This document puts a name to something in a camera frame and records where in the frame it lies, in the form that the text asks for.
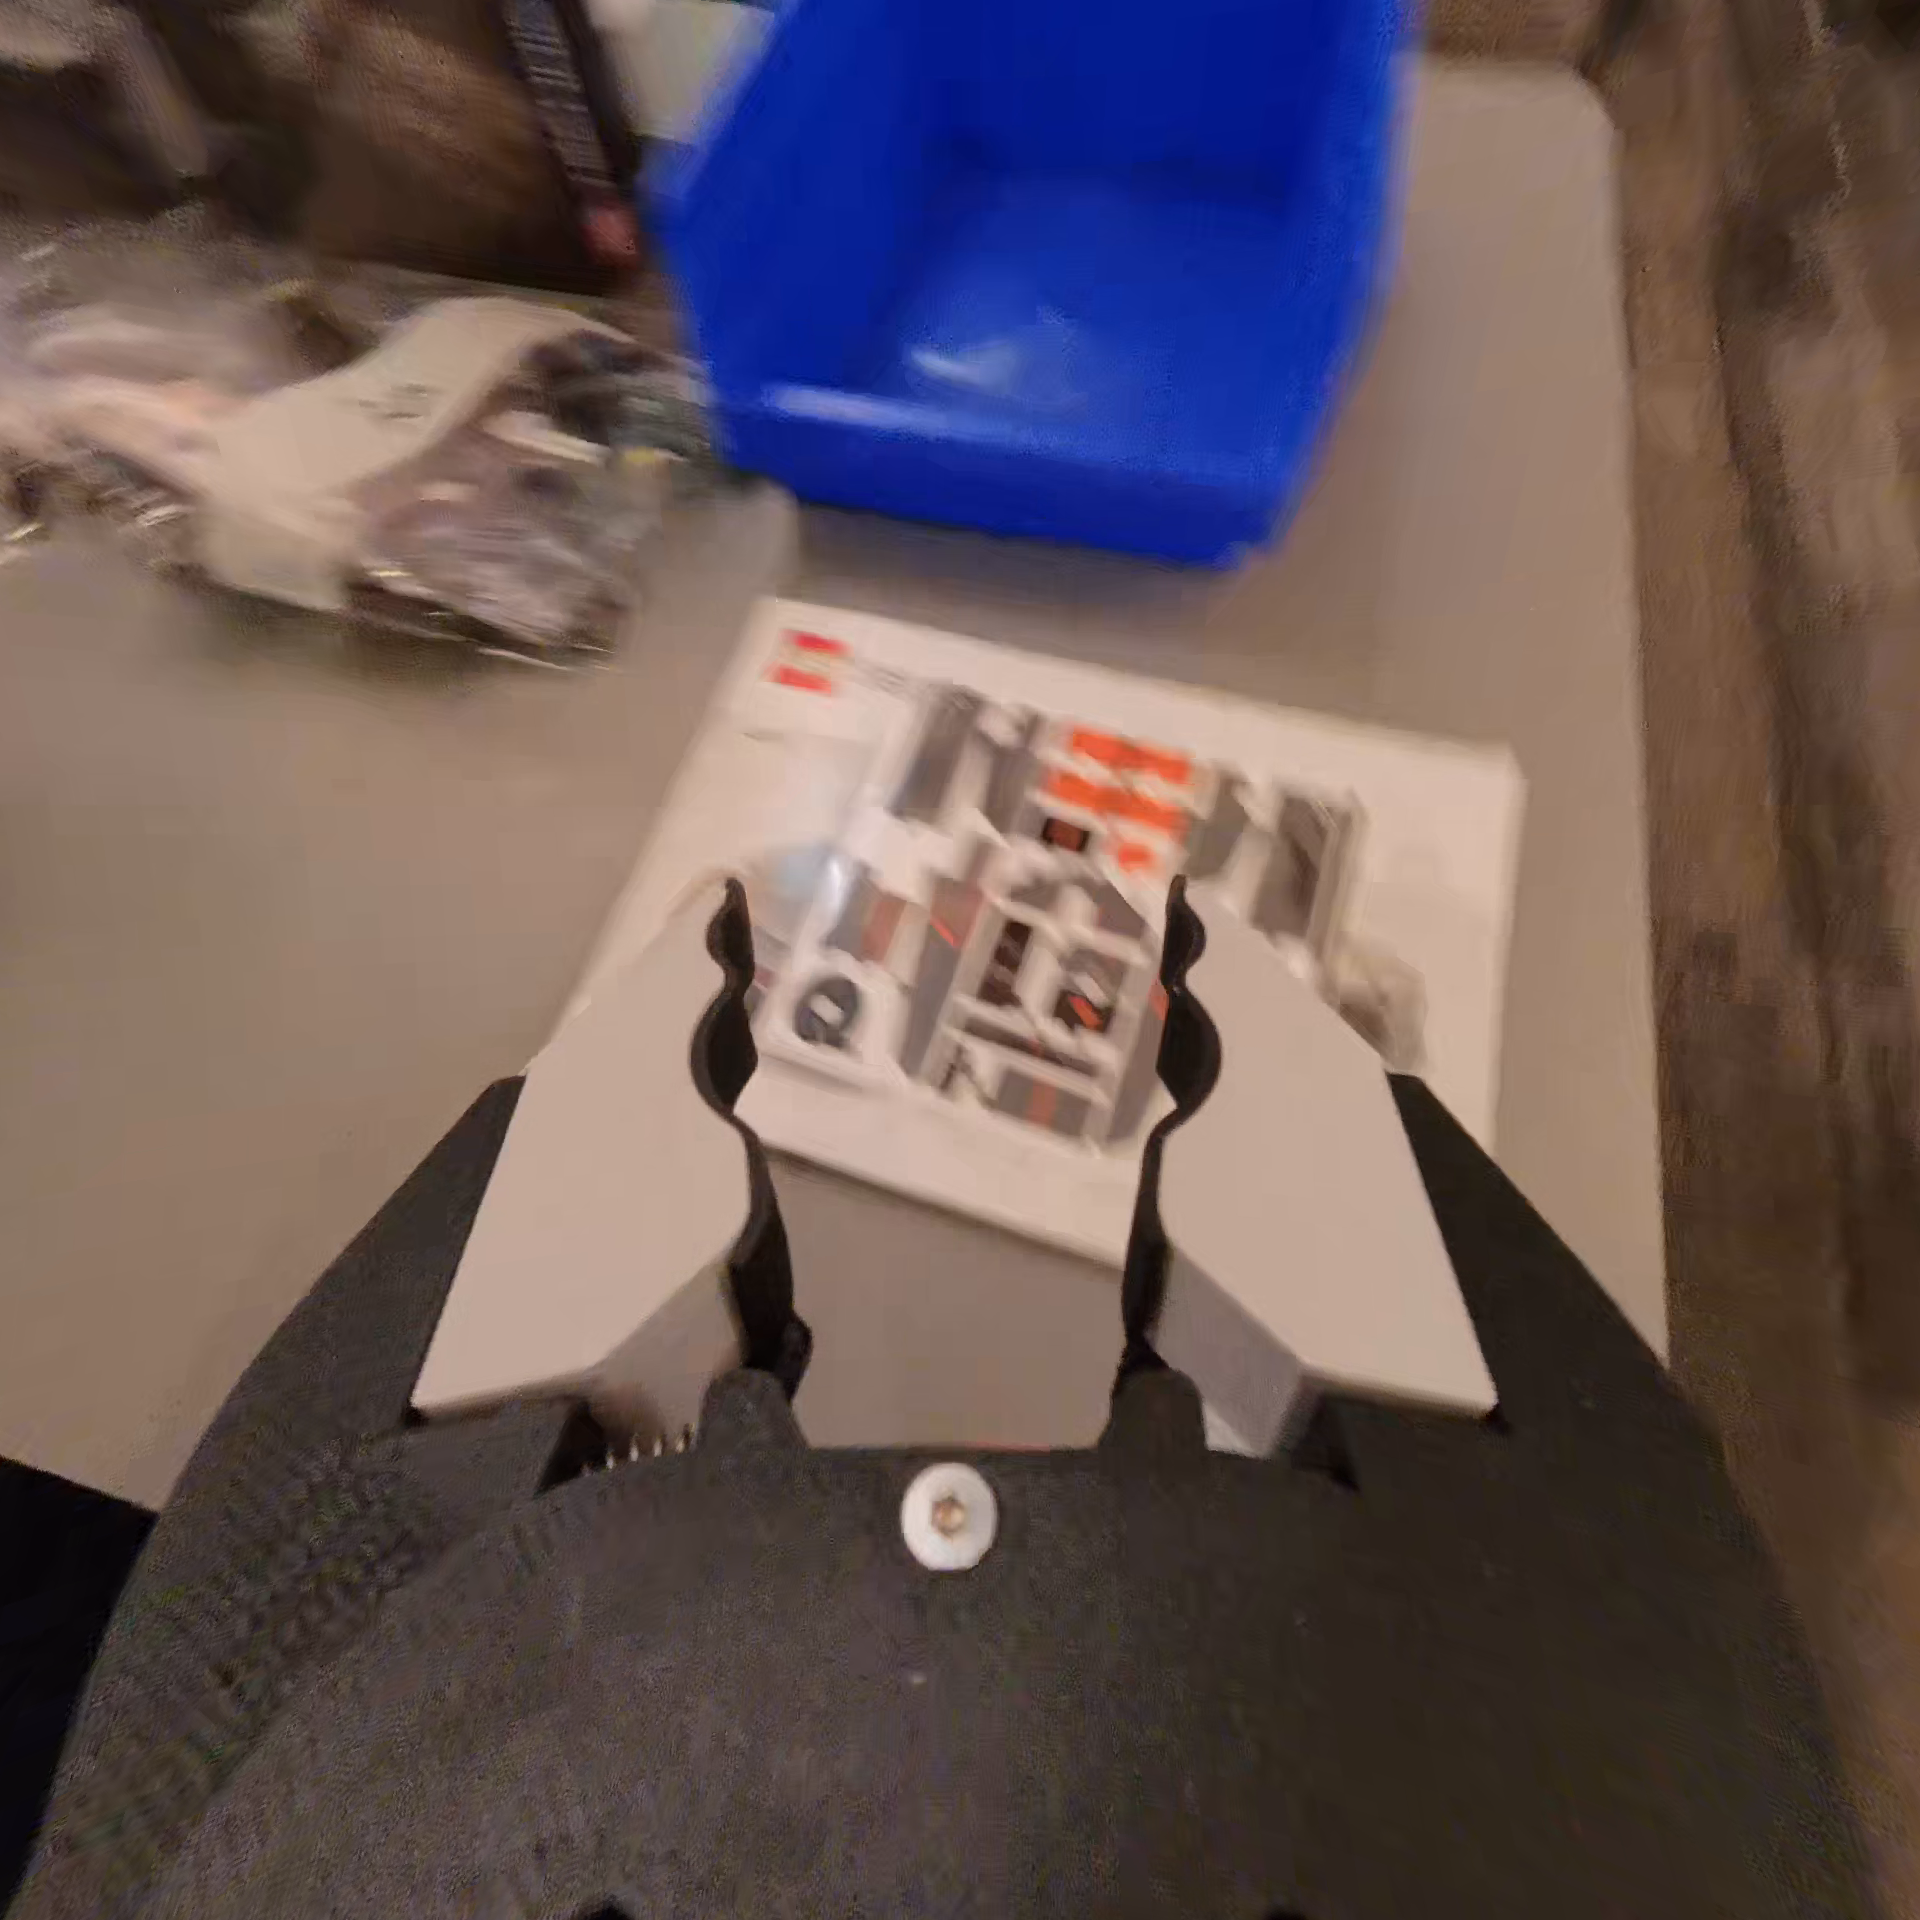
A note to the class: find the clear bag of lego parts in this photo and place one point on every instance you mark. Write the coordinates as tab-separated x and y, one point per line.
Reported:
135	360
452	450

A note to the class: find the blue plastic bin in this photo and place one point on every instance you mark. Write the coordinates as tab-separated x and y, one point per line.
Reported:
1050	299

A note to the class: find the lego instruction booklet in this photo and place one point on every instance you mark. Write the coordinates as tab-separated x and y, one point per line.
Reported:
839	704

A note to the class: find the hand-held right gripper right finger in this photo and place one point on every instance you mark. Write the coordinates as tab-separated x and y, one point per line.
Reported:
1306	1201

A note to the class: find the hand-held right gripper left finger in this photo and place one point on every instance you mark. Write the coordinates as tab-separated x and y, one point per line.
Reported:
579	1201

